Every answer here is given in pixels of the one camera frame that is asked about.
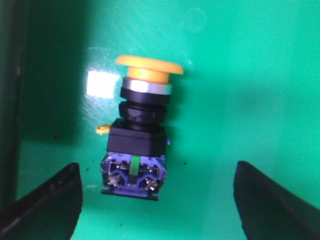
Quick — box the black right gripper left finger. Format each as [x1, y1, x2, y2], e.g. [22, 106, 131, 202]
[0, 163, 83, 240]

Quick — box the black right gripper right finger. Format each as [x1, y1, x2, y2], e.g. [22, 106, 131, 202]
[233, 161, 320, 240]

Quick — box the green plastic bin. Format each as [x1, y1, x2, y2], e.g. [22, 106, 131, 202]
[0, 0, 320, 240]

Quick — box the yellow mushroom push button switch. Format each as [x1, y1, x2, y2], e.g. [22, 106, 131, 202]
[96, 55, 184, 201]

